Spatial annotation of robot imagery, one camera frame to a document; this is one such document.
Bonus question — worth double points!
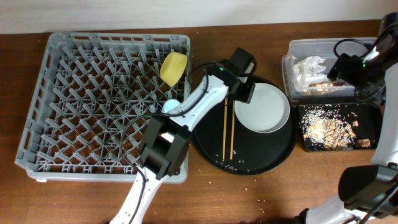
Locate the gold foil snack wrapper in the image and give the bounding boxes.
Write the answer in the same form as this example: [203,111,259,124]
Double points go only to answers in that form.
[306,82,345,94]

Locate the wooden chopstick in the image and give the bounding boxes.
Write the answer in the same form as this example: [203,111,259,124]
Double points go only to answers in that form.
[229,101,235,160]
[222,98,228,161]

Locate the white paper napkin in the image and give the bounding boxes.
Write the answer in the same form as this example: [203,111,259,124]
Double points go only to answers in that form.
[292,56,328,91]

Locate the white round plate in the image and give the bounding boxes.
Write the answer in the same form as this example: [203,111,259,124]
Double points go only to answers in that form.
[234,83,290,133]

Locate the brown food scraps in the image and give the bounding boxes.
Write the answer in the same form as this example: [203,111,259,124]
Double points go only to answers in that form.
[300,106,374,152]

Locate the yellow bowl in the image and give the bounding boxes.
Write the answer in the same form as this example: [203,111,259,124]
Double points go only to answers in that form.
[160,52,188,87]

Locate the light blue plastic cup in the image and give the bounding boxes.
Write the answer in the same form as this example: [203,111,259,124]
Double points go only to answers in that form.
[161,99,180,114]

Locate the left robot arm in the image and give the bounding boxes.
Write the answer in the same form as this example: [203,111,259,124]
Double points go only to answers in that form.
[111,48,256,223]

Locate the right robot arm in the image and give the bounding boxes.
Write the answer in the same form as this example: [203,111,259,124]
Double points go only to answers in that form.
[282,12,397,223]

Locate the clear plastic waste bin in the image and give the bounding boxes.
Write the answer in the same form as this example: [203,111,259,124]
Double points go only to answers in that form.
[281,37,386,102]

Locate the grey plastic dishwasher rack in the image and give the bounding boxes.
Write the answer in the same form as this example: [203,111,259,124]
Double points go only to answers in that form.
[15,32,191,182]

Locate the black rectangular tray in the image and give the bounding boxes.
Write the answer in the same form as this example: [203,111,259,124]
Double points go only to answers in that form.
[297,102,382,152]

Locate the round black serving tray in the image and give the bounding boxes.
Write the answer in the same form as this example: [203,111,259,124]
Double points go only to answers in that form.
[189,73,298,175]

